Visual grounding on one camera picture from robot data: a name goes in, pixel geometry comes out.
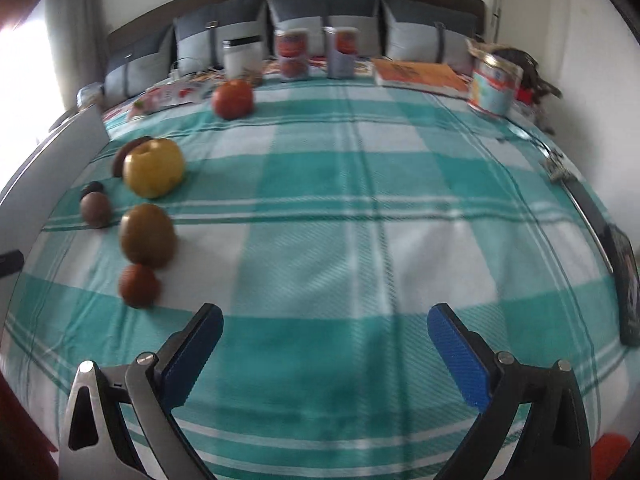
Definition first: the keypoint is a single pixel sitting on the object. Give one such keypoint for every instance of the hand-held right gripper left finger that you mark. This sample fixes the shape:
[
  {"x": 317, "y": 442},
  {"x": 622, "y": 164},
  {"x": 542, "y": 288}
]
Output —
[{"x": 192, "y": 355}]

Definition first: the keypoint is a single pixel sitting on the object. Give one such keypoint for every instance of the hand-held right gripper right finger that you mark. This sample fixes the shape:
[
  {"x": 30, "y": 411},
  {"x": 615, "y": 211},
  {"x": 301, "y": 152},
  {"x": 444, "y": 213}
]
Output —
[{"x": 457, "y": 355}]

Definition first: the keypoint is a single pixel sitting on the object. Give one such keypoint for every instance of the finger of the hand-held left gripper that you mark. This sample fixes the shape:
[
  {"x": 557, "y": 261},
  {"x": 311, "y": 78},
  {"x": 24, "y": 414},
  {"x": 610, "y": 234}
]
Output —
[{"x": 10, "y": 261}]

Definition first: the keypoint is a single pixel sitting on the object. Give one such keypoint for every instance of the orange mandarin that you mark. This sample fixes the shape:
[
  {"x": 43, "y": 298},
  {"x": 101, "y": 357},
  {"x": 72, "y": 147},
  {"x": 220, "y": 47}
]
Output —
[{"x": 139, "y": 286}]

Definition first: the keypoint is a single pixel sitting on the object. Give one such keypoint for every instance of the brown passion fruit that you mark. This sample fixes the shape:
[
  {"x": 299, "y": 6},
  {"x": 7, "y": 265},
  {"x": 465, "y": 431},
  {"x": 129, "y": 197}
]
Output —
[{"x": 96, "y": 211}]

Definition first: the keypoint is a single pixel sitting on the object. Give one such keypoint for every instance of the small dark passion fruit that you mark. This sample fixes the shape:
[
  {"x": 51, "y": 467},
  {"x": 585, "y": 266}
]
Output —
[{"x": 92, "y": 187}]

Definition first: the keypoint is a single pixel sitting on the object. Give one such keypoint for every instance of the brown kiwi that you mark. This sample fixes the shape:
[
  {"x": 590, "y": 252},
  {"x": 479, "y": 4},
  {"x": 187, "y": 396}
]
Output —
[{"x": 147, "y": 236}]

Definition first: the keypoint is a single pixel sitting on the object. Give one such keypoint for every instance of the brown sweet potato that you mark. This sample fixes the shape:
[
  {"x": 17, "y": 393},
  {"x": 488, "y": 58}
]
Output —
[{"x": 121, "y": 157}]

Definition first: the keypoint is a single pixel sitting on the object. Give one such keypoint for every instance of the yellow apple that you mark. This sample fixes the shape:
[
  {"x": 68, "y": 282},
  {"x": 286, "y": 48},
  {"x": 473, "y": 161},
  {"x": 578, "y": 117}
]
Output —
[{"x": 153, "y": 169}]

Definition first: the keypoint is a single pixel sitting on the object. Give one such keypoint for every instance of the red apple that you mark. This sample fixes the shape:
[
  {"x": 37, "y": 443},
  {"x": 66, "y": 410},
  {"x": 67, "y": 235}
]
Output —
[{"x": 232, "y": 100}]

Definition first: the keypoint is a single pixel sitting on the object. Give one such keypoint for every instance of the orange red object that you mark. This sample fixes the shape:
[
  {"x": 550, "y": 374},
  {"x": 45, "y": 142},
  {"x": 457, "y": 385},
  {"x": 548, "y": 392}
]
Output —
[{"x": 610, "y": 452}]

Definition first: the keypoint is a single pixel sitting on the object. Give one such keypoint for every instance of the clear plastic bag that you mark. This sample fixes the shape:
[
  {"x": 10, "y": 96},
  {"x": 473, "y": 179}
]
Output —
[{"x": 90, "y": 94}]

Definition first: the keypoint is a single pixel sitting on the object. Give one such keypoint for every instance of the teal checkered blanket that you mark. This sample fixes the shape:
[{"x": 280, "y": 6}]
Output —
[{"x": 340, "y": 210}]

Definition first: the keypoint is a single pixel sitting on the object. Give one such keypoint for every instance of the grey curtain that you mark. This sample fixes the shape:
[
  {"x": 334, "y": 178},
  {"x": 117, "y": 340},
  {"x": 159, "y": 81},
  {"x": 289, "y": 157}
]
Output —
[{"x": 75, "y": 45}]

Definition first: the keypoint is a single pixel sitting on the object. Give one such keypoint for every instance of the pink plastic packet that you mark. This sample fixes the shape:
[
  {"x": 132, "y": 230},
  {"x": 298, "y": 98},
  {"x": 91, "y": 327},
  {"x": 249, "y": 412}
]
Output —
[{"x": 170, "y": 96}]

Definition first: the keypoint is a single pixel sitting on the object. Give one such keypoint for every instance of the grey pillow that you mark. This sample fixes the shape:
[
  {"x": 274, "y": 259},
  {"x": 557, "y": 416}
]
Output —
[
  {"x": 137, "y": 67},
  {"x": 325, "y": 12},
  {"x": 210, "y": 35},
  {"x": 425, "y": 32}
]

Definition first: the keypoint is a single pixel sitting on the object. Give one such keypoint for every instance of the white printed leaflet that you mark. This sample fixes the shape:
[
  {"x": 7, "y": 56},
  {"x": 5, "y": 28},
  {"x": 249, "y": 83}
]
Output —
[{"x": 205, "y": 77}]

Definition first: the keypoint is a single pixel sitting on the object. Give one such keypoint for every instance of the opened colourful tin can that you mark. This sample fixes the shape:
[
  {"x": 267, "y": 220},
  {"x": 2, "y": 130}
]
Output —
[{"x": 495, "y": 87}]

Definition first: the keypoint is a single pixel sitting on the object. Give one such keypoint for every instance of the orange book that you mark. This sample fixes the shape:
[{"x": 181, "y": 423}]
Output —
[{"x": 420, "y": 77}]

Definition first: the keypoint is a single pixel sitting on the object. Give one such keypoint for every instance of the dark bag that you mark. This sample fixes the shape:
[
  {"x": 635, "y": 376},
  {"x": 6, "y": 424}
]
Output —
[{"x": 532, "y": 72}]

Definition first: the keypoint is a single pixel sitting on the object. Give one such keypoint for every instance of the clear jar with black lid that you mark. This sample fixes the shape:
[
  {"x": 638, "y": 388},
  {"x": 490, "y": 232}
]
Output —
[{"x": 243, "y": 59}]

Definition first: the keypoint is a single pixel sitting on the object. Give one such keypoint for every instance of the red labelled tin can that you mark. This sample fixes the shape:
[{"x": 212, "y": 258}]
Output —
[
  {"x": 341, "y": 52},
  {"x": 293, "y": 55}
]

